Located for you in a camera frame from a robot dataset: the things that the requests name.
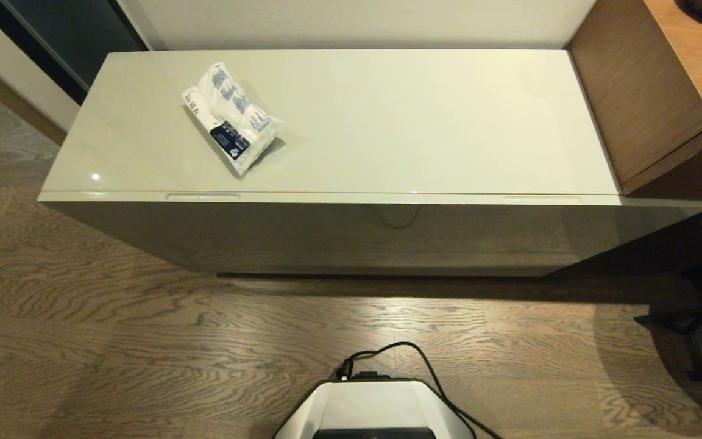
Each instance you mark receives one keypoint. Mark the white tissue pack blue print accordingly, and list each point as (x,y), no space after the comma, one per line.
(235,119)

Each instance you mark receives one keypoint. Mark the glossy beige low cabinet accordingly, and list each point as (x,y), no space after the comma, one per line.
(387,122)

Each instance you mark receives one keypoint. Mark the brown wooden desk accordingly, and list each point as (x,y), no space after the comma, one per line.
(649,79)

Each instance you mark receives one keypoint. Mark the dark glass door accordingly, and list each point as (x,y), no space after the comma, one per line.
(64,30)

